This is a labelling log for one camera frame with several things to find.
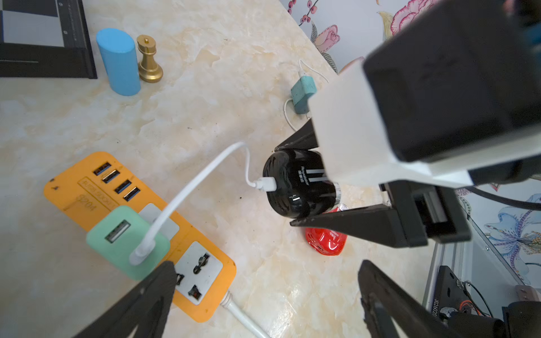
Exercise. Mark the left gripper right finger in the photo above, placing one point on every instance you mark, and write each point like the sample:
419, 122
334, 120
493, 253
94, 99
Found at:
387, 306

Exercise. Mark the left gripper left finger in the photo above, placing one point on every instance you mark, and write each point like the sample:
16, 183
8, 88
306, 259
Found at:
143, 311

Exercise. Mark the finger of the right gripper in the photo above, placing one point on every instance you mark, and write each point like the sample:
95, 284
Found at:
304, 139

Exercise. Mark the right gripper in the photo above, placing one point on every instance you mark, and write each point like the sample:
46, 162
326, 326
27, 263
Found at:
418, 212

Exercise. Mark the teal USB charger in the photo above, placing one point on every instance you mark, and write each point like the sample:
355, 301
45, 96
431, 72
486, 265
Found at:
302, 90

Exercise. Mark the black electric shaver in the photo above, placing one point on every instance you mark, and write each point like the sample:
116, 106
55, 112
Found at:
303, 187

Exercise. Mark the red electric shaver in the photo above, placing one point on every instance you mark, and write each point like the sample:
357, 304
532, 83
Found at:
326, 242

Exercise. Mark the orange power strip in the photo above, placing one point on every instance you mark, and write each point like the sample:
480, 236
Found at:
88, 191

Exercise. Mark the light green USB charger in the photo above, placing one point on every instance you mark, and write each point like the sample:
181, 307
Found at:
118, 235

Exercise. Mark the gold chess pawn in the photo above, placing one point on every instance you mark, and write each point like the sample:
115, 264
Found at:
149, 70

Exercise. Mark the blue cylinder block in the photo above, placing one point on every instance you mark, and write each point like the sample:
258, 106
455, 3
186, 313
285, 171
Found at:
118, 53

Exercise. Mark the black white chessboard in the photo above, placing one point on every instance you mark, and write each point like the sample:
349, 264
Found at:
45, 38

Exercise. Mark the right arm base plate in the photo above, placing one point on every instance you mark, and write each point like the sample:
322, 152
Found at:
452, 293

